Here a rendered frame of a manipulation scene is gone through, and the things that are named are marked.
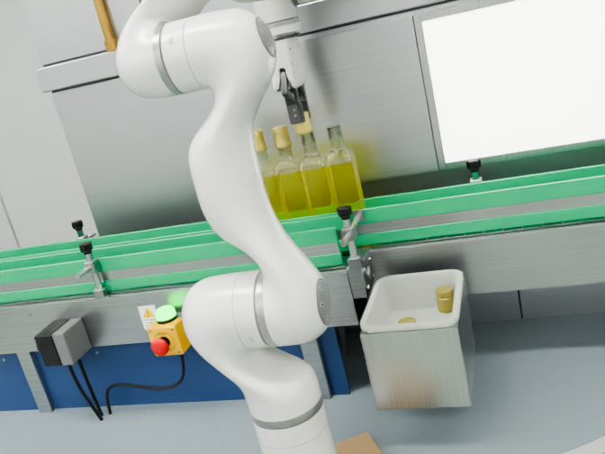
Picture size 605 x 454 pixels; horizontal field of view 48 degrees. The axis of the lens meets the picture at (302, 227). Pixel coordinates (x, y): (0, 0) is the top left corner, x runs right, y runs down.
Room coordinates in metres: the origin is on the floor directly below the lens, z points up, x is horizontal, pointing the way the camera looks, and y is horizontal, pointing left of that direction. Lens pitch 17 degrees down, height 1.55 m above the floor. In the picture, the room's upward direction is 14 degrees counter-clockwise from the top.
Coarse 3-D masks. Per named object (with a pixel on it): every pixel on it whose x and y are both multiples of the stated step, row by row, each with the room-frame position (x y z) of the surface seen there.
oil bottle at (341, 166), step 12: (336, 156) 1.39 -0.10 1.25; (348, 156) 1.38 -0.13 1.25; (336, 168) 1.39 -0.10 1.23; (348, 168) 1.38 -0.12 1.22; (336, 180) 1.39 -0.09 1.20; (348, 180) 1.38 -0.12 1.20; (336, 192) 1.39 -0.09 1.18; (348, 192) 1.38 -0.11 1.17; (360, 192) 1.40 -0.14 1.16; (336, 204) 1.39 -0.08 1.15; (348, 204) 1.38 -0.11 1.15; (360, 204) 1.38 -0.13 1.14
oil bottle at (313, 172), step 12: (312, 156) 1.41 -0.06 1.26; (324, 156) 1.42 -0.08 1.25; (300, 168) 1.41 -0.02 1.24; (312, 168) 1.40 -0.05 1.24; (324, 168) 1.40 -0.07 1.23; (312, 180) 1.40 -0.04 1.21; (324, 180) 1.39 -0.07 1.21; (312, 192) 1.40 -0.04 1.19; (324, 192) 1.39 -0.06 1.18; (312, 204) 1.40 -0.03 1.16; (324, 204) 1.40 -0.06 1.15
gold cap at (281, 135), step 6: (276, 126) 1.46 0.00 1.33; (282, 126) 1.44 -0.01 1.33; (276, 132) 1.43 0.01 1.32; (282, 132) 1.43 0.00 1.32; (288, 132) 1.44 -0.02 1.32; (276, 138) 1.43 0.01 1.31; (282, 138) 1.43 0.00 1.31; (288, 138) 1.44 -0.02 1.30; (276, 144) 1.44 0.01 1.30; (282, 144) 1.43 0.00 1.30; (288, 144) 1.43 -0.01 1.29
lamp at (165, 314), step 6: (162, 306) 1.37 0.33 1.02; (168, 306) 1.36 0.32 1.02; (156, 312) 1.36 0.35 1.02; (162, 312) 1.35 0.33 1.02; (168, 312) 1.35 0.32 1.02; (174, 312) 1.36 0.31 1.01; (156, 318) 1.36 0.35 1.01; (162, 318) 1.34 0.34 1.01; (168, 318) 1.35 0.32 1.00; (174, 318) 1.35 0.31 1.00
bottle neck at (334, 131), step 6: (330, 126) 1.42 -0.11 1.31; (336, 126) 1.40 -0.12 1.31; (330, 132) 1.40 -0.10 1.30; (336, 132) 1.40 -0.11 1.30; (330, 138) 1.40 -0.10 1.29; (336, 138) 1.40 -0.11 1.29; (342, 138) 1.41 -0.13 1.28; (330, 144) 1.41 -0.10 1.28; (336, 144) 1.40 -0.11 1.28; (342, 144) 1.40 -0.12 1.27
